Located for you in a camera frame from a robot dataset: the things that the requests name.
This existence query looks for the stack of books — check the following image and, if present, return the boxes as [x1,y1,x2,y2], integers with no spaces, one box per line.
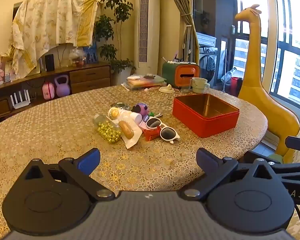
[122,74,168,91]

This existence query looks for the glass jar of gold beads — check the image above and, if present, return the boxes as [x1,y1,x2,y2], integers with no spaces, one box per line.
[92,114,122,144]

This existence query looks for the white washing machine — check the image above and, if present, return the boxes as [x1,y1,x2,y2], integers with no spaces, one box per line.
[196,32,218,83]

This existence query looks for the striped curtain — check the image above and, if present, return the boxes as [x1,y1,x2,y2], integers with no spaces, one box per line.
[162,0,200,65]

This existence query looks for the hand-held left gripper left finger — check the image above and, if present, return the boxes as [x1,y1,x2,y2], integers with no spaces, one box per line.
[23,148,115,202]

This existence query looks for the blue picture frame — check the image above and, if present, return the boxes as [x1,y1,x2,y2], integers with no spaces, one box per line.
[84,44,98,63]

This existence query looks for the white lid dish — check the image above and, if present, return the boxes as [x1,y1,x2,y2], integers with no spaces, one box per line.
[159,84,175,93]

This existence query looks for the wooden media cabinet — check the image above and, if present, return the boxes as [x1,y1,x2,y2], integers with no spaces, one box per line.
[0,64,112,123]

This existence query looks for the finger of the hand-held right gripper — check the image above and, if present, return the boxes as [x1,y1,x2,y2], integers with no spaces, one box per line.
[285,135,300,153]
[242,151,300,178]

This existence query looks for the red tin box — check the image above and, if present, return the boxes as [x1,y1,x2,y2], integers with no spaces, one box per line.
[172,94,240,138]

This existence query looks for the plastic bag of fruit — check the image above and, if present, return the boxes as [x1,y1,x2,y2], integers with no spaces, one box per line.
[69,47,87,67]

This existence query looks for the potted green plant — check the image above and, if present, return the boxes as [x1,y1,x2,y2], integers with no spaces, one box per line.
[94,0,137,85]

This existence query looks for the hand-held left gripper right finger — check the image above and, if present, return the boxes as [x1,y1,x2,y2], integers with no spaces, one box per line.
[180,147,281,202]

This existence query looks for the small red box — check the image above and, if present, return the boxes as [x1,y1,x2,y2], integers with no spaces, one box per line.
[142,126,163,141]

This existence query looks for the yellow giraffe figure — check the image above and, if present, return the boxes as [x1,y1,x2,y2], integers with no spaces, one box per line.
[235,4,300,164]

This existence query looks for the pale green cup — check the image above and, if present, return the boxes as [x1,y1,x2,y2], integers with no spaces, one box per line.
[191,77,210,94]

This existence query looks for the clear drinking glass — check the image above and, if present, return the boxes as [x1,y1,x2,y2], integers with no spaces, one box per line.
[181,79,193,93]

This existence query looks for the purple round toy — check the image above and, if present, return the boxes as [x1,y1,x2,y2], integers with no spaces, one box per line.
[131,102,150,117]

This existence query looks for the white sunglasses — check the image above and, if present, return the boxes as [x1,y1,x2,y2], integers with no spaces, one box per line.
[145,117,181,144]

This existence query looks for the white tower air conditioner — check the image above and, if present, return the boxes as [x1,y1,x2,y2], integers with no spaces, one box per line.
[134,0,162,74]

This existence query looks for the purple kettlebell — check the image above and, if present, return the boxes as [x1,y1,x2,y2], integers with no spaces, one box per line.
[54,76,71,97]

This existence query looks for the red bin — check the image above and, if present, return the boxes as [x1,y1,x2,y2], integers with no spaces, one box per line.
[230,77,243,97]

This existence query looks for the white bottle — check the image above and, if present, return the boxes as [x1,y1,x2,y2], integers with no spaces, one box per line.
[107,107,143,130]

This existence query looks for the round metal tin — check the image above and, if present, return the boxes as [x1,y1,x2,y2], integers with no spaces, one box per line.
[110,102,130,112]

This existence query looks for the white router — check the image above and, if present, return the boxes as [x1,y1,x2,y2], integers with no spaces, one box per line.
[10,90,31,110]

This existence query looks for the packaged sausage bread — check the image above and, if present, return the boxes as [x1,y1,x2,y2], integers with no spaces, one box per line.
[117,120,143,150]

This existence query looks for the white stick appliance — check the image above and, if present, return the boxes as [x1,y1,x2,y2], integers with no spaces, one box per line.
[221,67,237,92]

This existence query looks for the covered television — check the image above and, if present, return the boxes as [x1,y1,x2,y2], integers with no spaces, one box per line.
[13,1,24,22]

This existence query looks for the pale green chair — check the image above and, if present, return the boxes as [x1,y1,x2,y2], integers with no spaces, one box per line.
[267,154,285,164]

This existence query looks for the floral cloth cover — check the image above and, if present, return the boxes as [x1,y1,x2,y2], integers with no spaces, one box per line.
[0,0,103,79]

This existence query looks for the green and orange tissue box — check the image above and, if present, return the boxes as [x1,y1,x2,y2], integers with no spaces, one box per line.
[162,61,201,88]

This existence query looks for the large window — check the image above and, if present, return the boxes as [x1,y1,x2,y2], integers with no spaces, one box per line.
[236,0,300,120]

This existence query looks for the black speaker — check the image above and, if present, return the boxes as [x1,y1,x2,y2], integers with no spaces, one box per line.
[45,54,56,72]

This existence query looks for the small pink case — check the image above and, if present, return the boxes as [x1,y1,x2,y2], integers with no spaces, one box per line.
[42,81,56,100]

